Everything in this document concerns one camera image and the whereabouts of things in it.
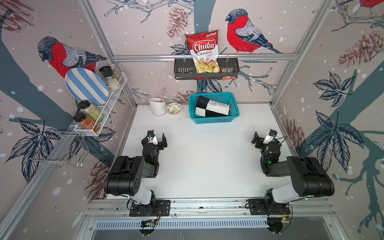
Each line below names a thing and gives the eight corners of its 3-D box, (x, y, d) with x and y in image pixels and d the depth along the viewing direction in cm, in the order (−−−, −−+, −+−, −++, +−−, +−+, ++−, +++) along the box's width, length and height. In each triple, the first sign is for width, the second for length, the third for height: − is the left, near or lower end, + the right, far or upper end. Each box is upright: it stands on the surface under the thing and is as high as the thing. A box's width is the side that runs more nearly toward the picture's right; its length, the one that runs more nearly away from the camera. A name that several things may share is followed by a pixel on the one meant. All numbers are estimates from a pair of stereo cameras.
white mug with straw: (151, 116, 114) (147, 104, 103) (155, 104, 123) (151, 91, 112) (165, 116, 114) (162, 104, 103) (168, 104, 123) (165, 91, 112)
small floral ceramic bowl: (164, 111, 117) (163, 108, 114) (172, 103, 123) (171, 100, 120) (176, 117, 113) (175, 114, 110) (183, 108, 119) (183, 105, 116)
